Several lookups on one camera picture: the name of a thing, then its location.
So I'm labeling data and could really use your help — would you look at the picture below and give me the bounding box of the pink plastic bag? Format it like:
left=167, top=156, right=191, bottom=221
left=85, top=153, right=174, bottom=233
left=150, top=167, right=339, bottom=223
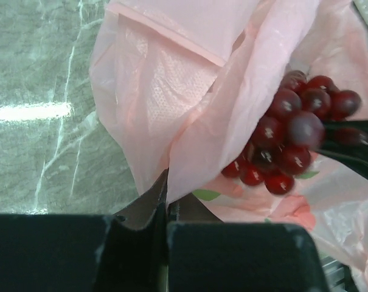
left=89, top=1, right=368, bottom=291

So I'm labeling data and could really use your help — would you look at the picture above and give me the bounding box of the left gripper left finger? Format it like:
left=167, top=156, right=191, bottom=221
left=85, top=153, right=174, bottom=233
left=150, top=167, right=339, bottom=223
left=0, top=171, right=168, bottom=291

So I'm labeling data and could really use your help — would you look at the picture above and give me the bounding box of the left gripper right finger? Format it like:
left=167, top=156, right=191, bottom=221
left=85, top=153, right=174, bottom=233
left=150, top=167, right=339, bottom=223
left=167, top=195, right=330, bottom=291

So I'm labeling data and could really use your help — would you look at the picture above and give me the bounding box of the dark red grape bunch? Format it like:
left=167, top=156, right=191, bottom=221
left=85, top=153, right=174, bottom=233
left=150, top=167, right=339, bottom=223
left=221, top=70, right=363, bottom=196

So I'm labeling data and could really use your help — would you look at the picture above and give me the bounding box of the aluminium front rail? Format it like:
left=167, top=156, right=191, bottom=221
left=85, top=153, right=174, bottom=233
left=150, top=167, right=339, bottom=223
left=321, top=257, right=358, bottom=292

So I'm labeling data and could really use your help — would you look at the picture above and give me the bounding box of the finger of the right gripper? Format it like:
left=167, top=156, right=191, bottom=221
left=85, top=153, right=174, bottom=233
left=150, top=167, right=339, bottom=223
left=319, top=120, right=368, bottom=180

